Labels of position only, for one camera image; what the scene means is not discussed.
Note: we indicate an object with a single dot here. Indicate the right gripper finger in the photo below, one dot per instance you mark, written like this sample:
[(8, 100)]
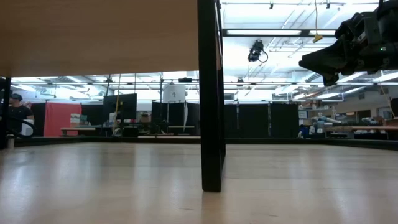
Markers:
[(326, 62), (329, 80)]

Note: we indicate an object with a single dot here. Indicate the wooden shelf with black legs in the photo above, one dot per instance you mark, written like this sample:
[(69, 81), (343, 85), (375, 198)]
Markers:
[(210, 93)]

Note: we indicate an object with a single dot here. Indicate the white and teal tubes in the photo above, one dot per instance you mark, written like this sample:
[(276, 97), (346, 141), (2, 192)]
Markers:
[(326, 119)]

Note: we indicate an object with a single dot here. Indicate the blue storage bin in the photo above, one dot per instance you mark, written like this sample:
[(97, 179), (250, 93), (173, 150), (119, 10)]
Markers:
[(306, 131)]

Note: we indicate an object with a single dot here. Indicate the wooden workbench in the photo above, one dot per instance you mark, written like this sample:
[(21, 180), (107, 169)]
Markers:
[(367, 127)]

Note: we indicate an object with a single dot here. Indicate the black partition curtain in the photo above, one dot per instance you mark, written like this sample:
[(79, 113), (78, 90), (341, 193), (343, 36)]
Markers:
[(161, 115), (93, 115), (255, 119)]

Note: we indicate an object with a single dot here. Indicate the white round column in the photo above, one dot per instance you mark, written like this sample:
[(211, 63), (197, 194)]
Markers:
[(174, 93)]

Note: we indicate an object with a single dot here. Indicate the black display screen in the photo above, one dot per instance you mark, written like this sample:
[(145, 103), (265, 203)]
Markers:
[(124, 105)]

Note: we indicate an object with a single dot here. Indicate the wooden table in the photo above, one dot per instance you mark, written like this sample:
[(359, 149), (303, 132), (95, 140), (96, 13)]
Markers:
[(77, 128)]

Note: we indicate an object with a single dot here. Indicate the printed cardboard box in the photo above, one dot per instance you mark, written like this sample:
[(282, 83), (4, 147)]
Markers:
[(76, 119)]

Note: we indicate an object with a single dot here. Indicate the red partition panel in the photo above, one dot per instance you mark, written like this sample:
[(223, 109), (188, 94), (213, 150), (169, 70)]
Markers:
[(60, 119)]

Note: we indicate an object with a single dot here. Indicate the white box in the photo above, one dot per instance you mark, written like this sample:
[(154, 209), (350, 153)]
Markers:
[(28, 129)]

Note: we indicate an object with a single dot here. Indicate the person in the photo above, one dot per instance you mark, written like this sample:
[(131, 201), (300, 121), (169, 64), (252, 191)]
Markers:
[(18, 113)]

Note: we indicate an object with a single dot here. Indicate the black overhead camera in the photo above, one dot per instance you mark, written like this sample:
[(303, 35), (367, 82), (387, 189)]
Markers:
[(255, 51)]

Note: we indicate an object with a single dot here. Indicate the black aluminium table frame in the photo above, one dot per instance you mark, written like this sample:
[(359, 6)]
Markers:
[(93, 140)]

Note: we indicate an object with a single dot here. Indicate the small grey post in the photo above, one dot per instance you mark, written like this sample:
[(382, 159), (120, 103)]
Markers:
[(11, 142)]

